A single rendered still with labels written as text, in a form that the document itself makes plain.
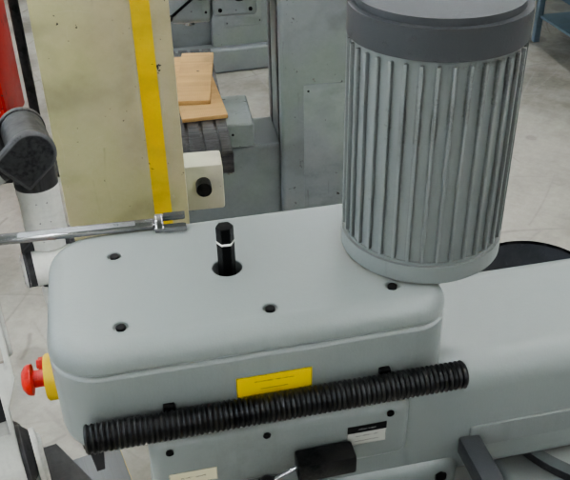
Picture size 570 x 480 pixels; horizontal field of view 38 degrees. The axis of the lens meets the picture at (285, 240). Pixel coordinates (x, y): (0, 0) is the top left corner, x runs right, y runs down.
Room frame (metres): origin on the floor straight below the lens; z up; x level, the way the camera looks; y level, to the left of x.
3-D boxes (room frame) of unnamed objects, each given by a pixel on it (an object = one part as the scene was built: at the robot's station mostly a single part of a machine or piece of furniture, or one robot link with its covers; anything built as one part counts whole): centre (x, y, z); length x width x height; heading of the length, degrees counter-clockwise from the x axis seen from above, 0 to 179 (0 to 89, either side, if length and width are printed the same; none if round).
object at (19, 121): (1.53, 0.52, 1.70); 0.12 x 0.09 x 0.14; 23
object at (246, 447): (0.84, 0.03, 1.68); 0.34 x 0.24 x 0.10; 102
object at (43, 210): (1.50, 0.51, 1.52); 0.13 x 0.12 x 0.22; 111
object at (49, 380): (0.79, 0.30, 1.76); 0.06 x 0.02 x 0.06; 12
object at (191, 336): (0.84, 0.06, 1.81); 0.47 x 0.26 x 0.16; 102
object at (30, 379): (0.78, 0.32, 1.76); 0.04 x 0.03 x 0.04; 12
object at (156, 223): (0.92, 0.25, 1.89); 0.24 x 0.04 x 0.01; 99
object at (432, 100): (0.89, -0.17, 2.05); 0.20 x 0.20 x 0.32
